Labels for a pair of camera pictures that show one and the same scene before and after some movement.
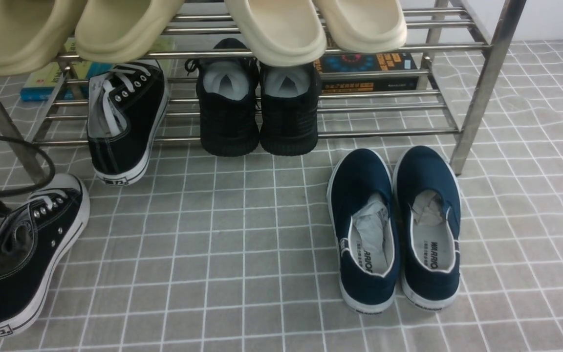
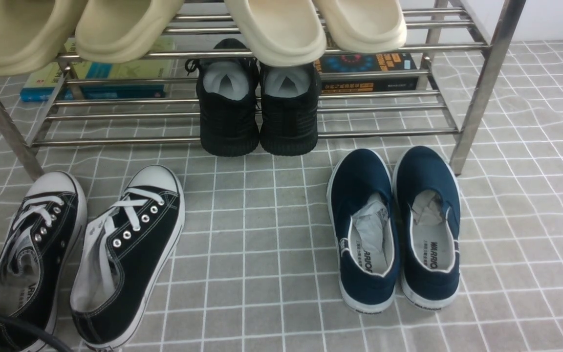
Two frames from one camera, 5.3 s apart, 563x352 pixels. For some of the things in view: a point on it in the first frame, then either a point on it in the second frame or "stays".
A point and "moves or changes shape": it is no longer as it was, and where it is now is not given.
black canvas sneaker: [128, 105] -> [124, 256]
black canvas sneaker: [21, 251] moves or changes shape
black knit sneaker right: [289, 98] stays
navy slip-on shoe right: [426, 196] stays
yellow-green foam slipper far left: [12, 37] stays
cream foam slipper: [280, 33] stays
